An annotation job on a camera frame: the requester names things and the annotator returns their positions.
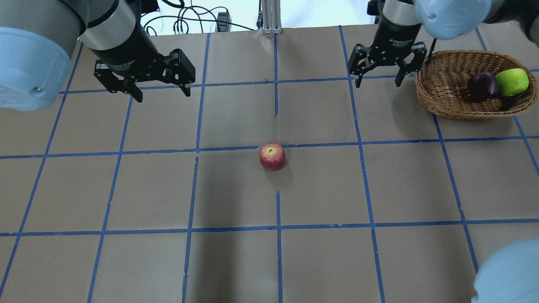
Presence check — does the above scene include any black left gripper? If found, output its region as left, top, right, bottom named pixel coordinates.
left=93, top=27, right=196, bottom=103

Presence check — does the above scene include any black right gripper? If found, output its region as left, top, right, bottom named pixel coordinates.
left=348, top=19, right=427, bottom=88

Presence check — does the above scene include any dark red apple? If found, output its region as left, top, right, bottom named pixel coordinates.
left=467, top=72, right=499, bottom=103

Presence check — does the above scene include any red yellow apple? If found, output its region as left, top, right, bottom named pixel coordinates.
left=259, top=142, right=286, bottom=171

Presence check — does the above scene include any green apple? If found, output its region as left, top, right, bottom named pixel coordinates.
left=495, top=68, right=529, bottom=97

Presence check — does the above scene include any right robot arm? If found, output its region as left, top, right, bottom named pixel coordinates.
left=348, top=0, right=539, bottom=88

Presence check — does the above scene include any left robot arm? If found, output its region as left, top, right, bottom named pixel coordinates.
left=0, top=0, right=196, bottom=112

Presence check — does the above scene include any wicker basket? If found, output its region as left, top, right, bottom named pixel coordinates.
left=415, top=50, right=538, bottom=120

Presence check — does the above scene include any aluminium frame post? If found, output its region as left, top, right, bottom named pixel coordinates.
left=260, top=0, right=283, bottom=35

